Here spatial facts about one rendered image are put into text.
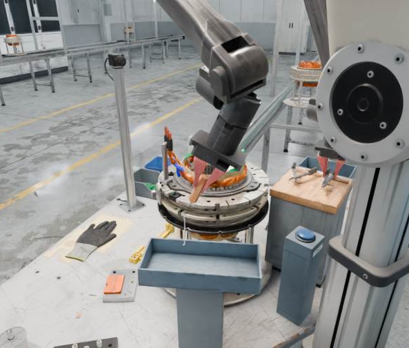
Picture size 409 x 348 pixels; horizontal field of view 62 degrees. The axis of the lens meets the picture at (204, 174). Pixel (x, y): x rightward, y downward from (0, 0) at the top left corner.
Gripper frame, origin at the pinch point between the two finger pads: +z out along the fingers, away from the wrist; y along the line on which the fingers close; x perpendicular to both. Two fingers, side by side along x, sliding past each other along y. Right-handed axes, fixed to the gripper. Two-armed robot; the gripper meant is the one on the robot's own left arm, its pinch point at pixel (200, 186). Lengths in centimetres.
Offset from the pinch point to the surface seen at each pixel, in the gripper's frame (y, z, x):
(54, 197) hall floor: 123, 180, -176
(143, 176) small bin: 30, 55, -80
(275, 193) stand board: -18.8, 8.8, -33.5
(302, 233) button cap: -26.5, 7.3, -16.9
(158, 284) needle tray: -1.9, 21.0, 6.6
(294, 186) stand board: -22.9, 5.7, -37.1
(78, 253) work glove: 28, 59, -24
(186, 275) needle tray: -6.0, 16.2, 5.8
